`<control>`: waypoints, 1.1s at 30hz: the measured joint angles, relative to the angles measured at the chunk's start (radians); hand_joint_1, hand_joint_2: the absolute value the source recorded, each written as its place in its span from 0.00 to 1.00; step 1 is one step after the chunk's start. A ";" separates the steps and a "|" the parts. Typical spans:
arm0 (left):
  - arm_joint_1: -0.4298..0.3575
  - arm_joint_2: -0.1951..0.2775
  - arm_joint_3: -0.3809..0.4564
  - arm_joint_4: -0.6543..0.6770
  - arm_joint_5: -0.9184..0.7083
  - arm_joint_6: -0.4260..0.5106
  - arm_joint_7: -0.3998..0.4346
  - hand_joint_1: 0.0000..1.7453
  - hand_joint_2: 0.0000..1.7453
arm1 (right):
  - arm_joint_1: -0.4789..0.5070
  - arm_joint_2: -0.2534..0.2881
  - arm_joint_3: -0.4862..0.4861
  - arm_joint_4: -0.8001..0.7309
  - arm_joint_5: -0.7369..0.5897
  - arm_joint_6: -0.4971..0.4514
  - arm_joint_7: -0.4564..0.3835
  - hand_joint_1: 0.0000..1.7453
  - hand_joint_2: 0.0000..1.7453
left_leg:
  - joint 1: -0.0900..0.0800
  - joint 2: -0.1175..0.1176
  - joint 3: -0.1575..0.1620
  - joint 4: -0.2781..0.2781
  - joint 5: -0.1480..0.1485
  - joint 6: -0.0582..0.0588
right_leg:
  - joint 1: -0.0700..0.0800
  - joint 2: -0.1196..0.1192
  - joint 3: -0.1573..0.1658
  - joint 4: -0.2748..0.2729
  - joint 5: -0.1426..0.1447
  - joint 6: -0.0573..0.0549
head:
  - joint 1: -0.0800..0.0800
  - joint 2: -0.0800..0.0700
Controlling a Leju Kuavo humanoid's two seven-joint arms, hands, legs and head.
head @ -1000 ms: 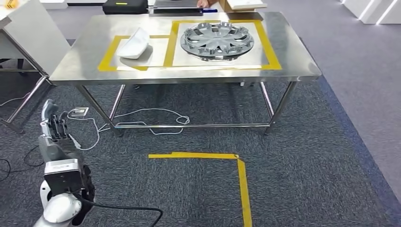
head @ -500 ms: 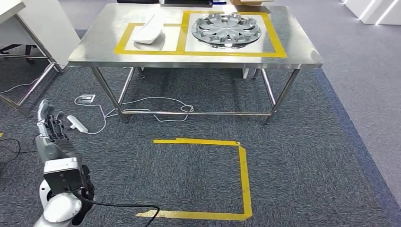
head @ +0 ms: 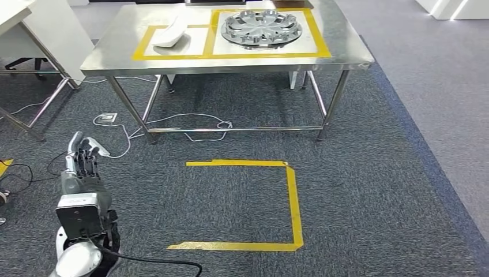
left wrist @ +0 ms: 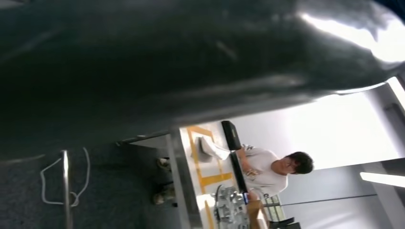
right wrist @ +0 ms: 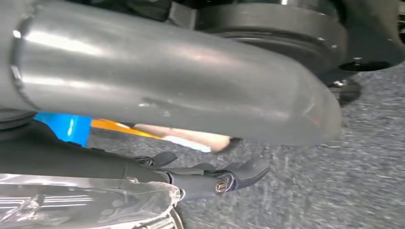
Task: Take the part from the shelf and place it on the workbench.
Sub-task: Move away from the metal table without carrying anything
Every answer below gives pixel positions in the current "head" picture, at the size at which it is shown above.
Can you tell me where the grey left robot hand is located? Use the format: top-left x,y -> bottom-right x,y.
59,131 -> 112,204

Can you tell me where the white plastic shell part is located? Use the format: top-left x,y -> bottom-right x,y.
151,15 -> 190,49

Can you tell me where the stainless steel workbench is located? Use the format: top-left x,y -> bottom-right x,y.
79,0 -> 376,145

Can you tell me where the white power strip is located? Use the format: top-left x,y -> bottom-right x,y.
81,136 -> 111,158

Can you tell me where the yellow floor tape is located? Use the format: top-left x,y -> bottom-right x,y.
0,158 -> 14,178

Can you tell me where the black chair base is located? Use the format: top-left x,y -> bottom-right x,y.
3,56 -> 49,82

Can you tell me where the grey wheel hubcap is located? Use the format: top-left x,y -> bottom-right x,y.
220,9 -> 304,51

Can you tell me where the white lit plinth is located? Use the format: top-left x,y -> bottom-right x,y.
413,0 -> 489,21

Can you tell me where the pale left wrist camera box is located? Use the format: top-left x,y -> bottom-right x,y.
55,192 -> 108,242

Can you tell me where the black floor cable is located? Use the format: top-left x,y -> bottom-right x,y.
0,151 -> 69,196

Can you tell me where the white power cable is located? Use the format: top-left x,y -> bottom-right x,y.
92,112 -> 234,160

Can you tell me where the black camera cable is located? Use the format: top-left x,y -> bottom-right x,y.
91,238 -> 204,277

